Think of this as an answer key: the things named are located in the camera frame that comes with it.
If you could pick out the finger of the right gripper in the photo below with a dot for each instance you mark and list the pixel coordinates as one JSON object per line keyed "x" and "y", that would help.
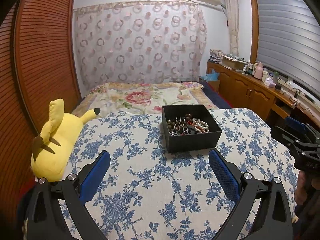
{"x": 287, "y": 139}
{"x": 296, "y": 128}

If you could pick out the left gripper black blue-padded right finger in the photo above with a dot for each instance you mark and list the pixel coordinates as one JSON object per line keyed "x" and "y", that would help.
{"x": 273, "y": 218}

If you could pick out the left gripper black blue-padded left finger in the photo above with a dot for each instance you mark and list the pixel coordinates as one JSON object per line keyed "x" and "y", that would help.
{"x": 44, "y": 218}

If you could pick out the black square jewelry box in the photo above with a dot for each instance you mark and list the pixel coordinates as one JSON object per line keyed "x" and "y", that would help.
{"x": 204, "y": 130}

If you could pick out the person's right hand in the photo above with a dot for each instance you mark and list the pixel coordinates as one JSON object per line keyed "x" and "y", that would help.
{"x": 300, "y": 192}

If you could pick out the pink tissue box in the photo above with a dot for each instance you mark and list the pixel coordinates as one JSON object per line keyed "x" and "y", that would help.
{"x": 269, "y": 82}

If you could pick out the pink thermos jug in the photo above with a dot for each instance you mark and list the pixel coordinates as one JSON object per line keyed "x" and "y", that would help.
{"x": 258, "y": 70}

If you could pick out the wooden side cabinet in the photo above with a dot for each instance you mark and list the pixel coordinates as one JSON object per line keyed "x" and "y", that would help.
{"x": 272, "y": 105}

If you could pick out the yellow Pikachu plush toy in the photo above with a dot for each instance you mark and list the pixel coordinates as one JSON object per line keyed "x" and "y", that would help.
{"x": 52, "y": 148}

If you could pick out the navy blue blanket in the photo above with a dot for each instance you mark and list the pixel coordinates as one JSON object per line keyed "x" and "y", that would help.
{"x": 215, "y": 98}

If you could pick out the grey window blind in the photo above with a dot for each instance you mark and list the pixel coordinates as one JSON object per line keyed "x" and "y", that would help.
{"x": 289, "y": 40}

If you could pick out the cardboard box on cabinet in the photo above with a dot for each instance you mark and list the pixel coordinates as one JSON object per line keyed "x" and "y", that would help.
{"x": 233, "y": 63}

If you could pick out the blue tissue paper bag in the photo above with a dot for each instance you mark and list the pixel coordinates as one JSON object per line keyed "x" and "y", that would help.
{"x": 212, "y": 76}

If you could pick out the blue floral bed cover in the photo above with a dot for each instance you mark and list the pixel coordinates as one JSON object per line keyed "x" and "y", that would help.
{"x": 148, "y": 193}

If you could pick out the cream lace window curtain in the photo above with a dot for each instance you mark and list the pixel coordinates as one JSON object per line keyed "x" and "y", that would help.
{"x": 233, "y": 25}

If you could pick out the pink floral blanket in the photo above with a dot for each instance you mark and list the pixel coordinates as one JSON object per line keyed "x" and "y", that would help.
{"x": 143, "y": 98}

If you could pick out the wooden louvered wardrobe door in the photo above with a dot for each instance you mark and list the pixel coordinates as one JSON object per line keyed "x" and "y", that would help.
{"x": 37, "y": 66}

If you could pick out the pink circle patterned curtain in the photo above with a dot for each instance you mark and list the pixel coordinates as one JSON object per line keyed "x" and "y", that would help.
{"x": 139, "y": 42}

